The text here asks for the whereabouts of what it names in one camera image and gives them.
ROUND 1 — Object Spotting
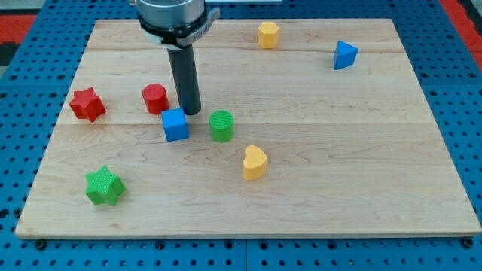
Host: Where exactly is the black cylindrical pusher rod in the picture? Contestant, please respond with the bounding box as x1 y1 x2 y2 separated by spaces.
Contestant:
168 45 201 115

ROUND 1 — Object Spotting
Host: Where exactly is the blue cube block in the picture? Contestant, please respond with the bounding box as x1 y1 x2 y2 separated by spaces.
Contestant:
161 108 189 142

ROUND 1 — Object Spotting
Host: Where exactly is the red star block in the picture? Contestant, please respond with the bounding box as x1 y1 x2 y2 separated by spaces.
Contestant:
69 87 106 123

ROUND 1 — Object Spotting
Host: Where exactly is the green star block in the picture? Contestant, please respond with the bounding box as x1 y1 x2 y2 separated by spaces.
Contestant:
85 166 126 206

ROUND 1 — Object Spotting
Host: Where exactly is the red cylinder block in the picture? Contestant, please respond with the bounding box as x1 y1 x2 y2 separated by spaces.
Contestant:
142 83 170 115

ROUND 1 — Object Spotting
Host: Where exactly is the green cylinder block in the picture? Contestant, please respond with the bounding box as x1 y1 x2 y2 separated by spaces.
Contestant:
209 110 234 142

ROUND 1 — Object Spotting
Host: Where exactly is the yellow hexagon block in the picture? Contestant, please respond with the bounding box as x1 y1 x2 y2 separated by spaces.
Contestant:
257 22 279 49

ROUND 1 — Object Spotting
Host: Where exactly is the yellow heart block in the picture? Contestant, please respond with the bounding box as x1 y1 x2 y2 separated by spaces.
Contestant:
243 145 268 181

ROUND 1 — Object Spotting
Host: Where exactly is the wooden board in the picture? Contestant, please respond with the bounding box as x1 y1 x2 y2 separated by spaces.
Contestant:
16 19 481 239

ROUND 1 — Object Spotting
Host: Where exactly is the blue triangle block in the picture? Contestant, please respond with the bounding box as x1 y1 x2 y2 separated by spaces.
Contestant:
334 41 358 70

